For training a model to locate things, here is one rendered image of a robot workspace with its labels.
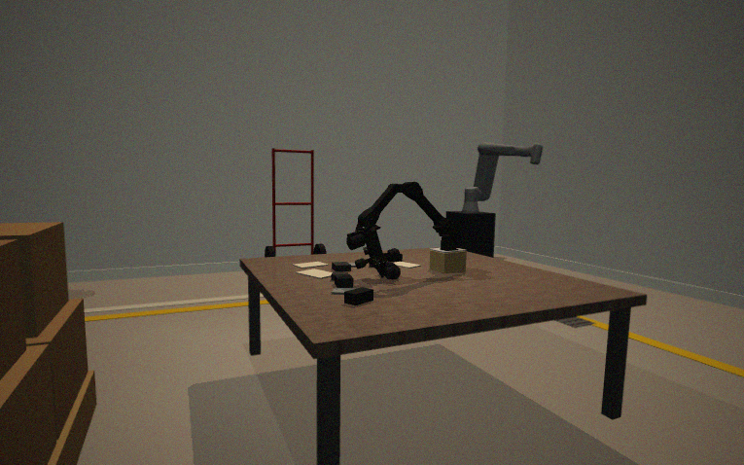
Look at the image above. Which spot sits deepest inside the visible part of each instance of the beige flat rectangular panel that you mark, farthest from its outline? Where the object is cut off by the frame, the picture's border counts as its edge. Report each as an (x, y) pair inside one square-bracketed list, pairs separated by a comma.
[(317, 273)]

